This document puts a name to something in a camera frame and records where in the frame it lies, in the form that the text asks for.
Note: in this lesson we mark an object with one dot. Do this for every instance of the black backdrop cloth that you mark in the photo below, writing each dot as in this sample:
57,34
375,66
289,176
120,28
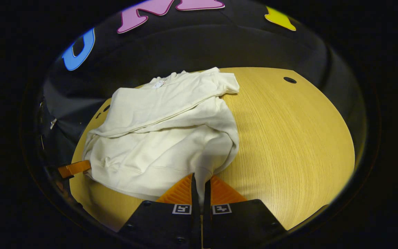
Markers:
199,48

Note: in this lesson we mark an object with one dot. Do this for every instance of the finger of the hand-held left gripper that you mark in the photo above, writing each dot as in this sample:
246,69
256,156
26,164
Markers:
74,168

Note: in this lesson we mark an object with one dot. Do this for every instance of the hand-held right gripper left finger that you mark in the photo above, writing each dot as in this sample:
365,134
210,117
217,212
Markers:
194,193

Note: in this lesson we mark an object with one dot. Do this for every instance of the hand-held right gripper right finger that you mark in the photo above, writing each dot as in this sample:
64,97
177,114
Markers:
207,200

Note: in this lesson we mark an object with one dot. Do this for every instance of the white sweatshirt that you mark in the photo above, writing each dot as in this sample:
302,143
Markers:
157,138

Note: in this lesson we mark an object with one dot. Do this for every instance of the small metal clip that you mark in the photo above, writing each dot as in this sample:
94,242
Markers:
53,123

